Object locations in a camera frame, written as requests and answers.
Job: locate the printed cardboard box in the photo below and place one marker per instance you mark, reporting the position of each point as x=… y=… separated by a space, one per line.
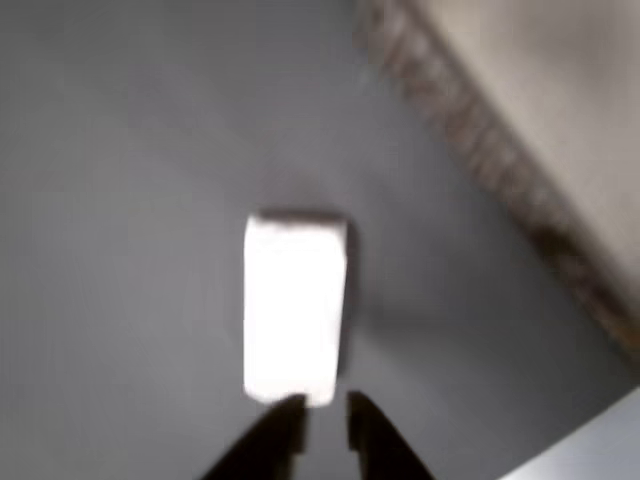
x=550 y=125

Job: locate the gray table mat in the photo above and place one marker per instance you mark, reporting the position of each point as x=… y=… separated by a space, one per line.
x=125 y=200

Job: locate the white block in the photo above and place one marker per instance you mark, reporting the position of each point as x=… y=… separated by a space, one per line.
x=295 y=305

